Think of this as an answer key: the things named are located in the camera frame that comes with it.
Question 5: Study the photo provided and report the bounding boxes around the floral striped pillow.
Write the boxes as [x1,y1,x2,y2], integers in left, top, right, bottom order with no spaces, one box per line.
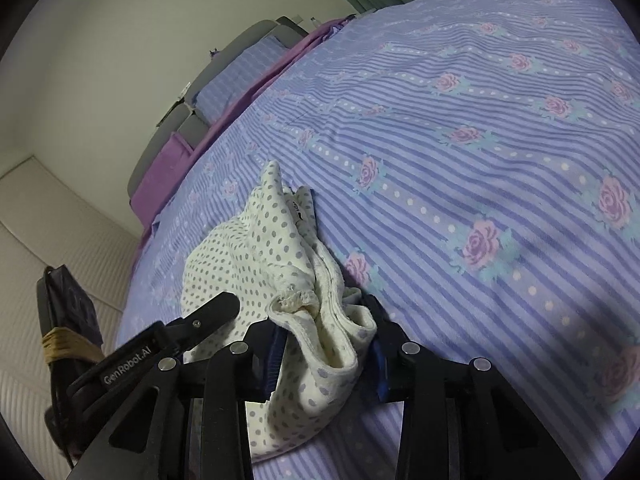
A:
[197,35,283,121]

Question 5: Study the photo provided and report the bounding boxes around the grey padded headboard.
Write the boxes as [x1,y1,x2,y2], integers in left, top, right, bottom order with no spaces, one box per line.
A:
[127,16,311,201]

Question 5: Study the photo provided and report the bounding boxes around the purple pillow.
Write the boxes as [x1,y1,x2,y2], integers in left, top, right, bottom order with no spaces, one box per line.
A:
[131,132,195,221]

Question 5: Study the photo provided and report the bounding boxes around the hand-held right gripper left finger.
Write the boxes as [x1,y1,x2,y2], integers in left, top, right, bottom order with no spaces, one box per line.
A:
[65,322,288,480]

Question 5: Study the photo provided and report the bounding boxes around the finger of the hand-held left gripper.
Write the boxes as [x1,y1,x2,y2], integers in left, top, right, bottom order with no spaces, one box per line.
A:
[292,187,319,233]
[165,292,241,361]

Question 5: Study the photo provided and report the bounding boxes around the white louvred wardrobe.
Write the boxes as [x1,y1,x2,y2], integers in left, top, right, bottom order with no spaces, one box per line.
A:
[0,157,141,461]

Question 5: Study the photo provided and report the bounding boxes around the purple bed sheet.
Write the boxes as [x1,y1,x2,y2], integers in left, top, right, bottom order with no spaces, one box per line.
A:
[137,17,351,251]

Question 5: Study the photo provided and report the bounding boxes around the white dotted long-sleeve shirt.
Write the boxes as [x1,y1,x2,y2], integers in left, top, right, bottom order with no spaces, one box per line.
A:
[180,160,378,461]

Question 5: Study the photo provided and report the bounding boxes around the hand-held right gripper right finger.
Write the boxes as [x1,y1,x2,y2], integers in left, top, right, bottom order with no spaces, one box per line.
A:
[360,294,568,480]

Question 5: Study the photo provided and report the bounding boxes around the floral striped bed blanket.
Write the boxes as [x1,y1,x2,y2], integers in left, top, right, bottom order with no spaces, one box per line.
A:
[120,0,640,480]

